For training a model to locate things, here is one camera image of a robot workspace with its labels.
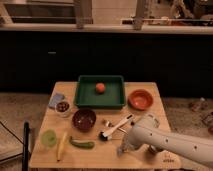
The blue sponge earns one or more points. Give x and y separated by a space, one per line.
57 97

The light green lid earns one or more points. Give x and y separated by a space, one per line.
48 138

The purple bowl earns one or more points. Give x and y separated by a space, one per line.
84 119

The black chair frame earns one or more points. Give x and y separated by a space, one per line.
25 156

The yellow banana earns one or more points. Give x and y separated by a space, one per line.
61 146

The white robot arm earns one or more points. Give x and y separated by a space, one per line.
146 131

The small bowl with nuts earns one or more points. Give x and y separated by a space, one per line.
62 109

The white black brush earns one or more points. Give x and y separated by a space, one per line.
105 135

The metal cup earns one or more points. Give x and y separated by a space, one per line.
154 150

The red tomato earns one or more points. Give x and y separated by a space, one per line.
100 88

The orange bowl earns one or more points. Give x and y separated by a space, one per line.
140 99

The green plastic tray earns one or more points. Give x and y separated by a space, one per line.
113 97

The blue-grey towel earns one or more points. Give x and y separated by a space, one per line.
122 148

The green cucumber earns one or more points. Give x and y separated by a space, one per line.
83 145

